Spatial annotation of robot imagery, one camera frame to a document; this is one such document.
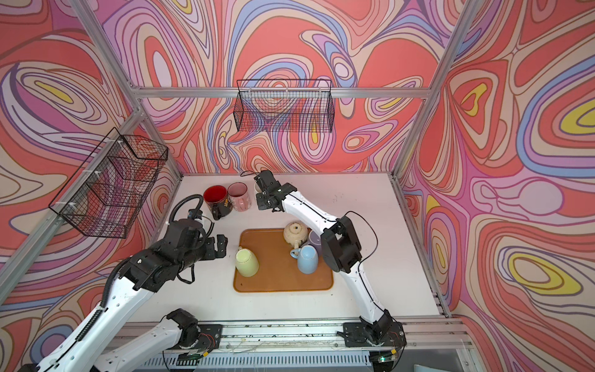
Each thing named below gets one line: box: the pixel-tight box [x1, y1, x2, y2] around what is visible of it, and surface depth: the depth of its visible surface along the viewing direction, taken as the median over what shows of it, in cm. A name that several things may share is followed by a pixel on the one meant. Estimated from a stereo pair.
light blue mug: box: [289, 244, 319, 275], surface depth 84 cm
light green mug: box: [235, 248, 260, 278], surface depth 84 cm
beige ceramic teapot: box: [283, 221, 309, 250], surface depth 91 cm
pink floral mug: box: [227, 181, 252, 212], surface depth 102 cm
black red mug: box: [202, 185, 234, 221], surface depth 101 cm
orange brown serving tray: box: [233, 227, 334, 293], surface depth 88 cm
